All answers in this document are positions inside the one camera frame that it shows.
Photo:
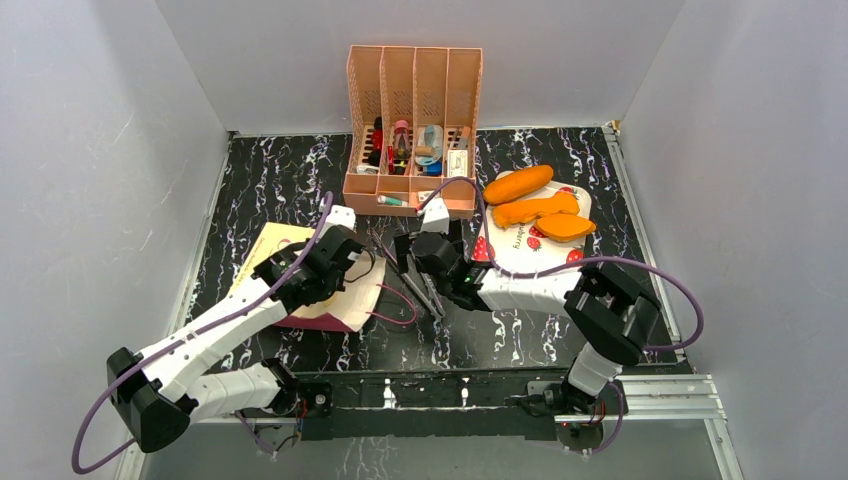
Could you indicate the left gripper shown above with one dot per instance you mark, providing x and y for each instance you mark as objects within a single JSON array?
[{"x": 340, "y": 288}]

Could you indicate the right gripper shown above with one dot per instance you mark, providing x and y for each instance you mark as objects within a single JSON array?
[{"x": 411, "y": 250}]

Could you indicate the metal tongs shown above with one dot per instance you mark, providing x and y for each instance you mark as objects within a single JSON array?
[{"x": 424, "y": 299}]

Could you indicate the strawberry print tray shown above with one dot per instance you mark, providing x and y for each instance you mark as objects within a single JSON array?
[{"x": 523, "y": 248}]

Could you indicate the fake orange bread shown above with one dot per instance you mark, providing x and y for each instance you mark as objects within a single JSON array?
[{"x": 524, "y": 211}]

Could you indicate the smooth orange bread loaf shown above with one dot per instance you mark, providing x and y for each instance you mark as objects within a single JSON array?
[{"x": 517, "y": 184}]

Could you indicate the orange plastic file organizer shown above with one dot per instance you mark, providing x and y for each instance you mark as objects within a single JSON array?
[{"x": 423, "y": 85}]

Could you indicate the orange bread slice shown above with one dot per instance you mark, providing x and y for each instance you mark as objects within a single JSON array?
[{"x": 564, "y": 227}]

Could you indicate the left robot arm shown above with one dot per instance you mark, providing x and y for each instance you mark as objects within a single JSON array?
[{"x": 165, "y": 388}]

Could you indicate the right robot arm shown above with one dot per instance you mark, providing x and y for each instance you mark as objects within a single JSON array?
[{"x": 614, "y": 313}]

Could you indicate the small white card box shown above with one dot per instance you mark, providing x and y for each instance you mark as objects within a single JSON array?
[{"x": 424, "y": 196}]

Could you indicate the green marker pen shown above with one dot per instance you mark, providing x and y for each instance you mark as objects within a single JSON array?
[{"x": 391, "y": 201}]

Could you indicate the white label box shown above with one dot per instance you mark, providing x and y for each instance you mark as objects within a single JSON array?
[{"x": 457, "y": 163}]

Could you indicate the blue tape dispenser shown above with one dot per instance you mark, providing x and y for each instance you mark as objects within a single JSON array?
[{"x": 428, "y": 153}]

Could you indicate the pink capped tube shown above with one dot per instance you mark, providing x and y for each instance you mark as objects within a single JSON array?
[{"x": 400, "y": 148}]

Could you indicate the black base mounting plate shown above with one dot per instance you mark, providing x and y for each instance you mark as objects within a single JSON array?
[{"x": 523, "y": 402}]

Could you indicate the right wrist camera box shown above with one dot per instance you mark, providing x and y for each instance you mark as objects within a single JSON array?
[{"x": 435, "y": 217}]

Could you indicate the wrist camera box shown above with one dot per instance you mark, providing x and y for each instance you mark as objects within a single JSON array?
[
  {"x": 339, "y": 216},
  {"x": 435, "y": 217}
]

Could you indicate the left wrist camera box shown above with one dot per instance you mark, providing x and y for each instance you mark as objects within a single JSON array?
[{"x": 339, "y": 216}]

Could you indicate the aluminium frame rail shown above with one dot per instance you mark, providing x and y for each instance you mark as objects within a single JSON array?
[{"x": 668, "y": 426}]

